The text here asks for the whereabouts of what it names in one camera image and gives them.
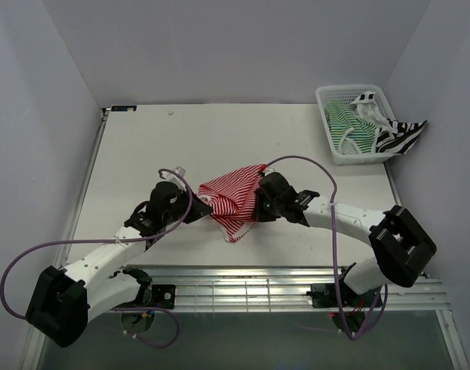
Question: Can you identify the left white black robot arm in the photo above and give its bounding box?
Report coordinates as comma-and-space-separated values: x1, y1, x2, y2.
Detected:
25, 181, 213, 348

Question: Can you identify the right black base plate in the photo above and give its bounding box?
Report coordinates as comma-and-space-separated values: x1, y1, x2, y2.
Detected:
306, 283, 376, 308

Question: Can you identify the aluminium frame rail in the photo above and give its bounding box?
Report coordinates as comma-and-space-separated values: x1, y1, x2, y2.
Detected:
139, 266, 451, 314

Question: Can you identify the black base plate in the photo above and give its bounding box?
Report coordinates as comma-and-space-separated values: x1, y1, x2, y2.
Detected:
119, 284, 176, 310
306, 283, 376, 308

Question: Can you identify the white plastic basket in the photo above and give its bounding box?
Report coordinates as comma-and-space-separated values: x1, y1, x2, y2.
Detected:
315, 84, 396, 166

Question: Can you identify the red white striped tank top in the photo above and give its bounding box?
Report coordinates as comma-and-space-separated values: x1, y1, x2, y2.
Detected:
197, 164, 267, 243

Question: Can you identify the green white striped tank top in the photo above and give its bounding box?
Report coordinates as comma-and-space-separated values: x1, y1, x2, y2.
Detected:
324, 102, 379, 155

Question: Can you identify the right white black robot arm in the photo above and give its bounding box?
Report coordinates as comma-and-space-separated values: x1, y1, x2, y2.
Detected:
253, 172, 437, 308

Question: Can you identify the blue label sticker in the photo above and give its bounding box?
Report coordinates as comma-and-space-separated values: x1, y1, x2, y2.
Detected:
110, 105, 137, 112

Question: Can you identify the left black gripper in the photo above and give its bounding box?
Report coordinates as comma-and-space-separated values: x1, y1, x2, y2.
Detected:
163, 186, 213, 225

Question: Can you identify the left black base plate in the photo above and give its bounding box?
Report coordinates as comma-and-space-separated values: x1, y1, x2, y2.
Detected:
119, 284, 176, 310

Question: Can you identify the black white striped tank top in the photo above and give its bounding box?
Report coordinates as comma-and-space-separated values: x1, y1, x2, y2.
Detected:
350, 91, 428, 155

